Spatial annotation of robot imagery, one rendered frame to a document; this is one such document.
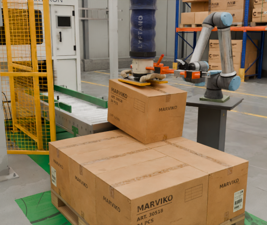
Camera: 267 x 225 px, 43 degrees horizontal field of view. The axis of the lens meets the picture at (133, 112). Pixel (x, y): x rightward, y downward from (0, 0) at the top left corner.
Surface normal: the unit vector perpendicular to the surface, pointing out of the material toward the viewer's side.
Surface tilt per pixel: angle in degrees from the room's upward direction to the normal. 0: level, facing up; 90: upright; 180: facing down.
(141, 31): 71
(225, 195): 90
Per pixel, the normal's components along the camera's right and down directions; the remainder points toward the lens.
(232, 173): 0.57, 0.18
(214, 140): -0.50, 0.20
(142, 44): -0.05, -0.04
